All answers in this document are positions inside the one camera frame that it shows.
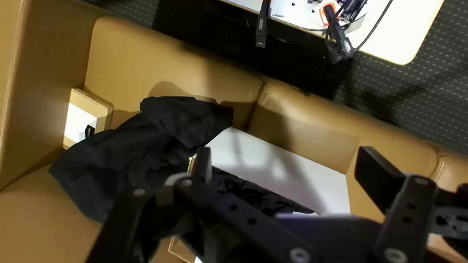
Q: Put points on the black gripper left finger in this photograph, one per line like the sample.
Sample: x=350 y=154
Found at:
x=235 y=214

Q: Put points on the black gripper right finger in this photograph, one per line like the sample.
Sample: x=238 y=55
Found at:
x=410 y=214

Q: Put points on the white cardboard box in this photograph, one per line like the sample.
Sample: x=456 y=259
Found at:
x=273 y=166

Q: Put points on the tan leather couch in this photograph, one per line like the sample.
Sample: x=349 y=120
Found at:
x=147 y=59

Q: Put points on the small tan cardboard box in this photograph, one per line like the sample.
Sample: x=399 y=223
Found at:
x=83 y=117

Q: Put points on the black garment heap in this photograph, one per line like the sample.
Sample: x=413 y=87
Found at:
x=141 y=147

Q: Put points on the black clamp bar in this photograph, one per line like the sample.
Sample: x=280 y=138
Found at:
x=263 y=24

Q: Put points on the light robot mount table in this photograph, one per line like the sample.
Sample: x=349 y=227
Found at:
x=404 y=30

